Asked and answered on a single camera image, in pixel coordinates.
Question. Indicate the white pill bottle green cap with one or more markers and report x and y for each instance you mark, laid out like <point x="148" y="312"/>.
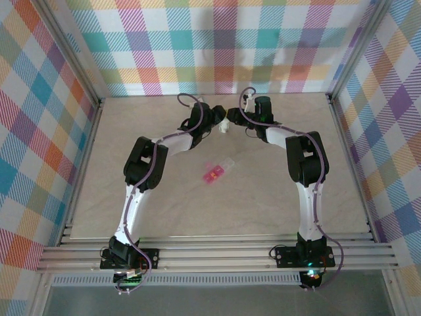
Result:
<point x="224" y="126"/>

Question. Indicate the pink clear pill organizer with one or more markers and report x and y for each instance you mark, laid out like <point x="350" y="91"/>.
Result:
<point x="217" y="171"/>

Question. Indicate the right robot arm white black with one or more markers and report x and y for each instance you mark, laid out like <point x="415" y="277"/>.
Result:
<point x="309" y="210"/>

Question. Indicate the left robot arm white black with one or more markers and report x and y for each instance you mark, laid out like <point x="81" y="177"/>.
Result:
<point x="131" y="210"/>

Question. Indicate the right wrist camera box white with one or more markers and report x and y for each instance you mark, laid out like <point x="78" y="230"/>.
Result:
<point x="250" y="104"/>

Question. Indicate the aluminium side rail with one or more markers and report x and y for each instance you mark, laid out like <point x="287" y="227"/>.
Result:
<point x="86" y="148"/>
<point x="345" y="148"/>

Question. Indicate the aluminium corner post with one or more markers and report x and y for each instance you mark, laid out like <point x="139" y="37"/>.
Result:
<point x="70" y="56"/>
<point x="356" y="49"/>

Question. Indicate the aluminium frame rails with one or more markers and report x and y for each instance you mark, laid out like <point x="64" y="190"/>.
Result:
<point x="213" y="253"/>

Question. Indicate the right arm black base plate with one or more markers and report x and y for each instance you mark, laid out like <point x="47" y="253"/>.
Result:
<point x="286" y="256"/>

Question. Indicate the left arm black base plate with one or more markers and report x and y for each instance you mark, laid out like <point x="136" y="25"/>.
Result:
<point x="153" y="258"/>

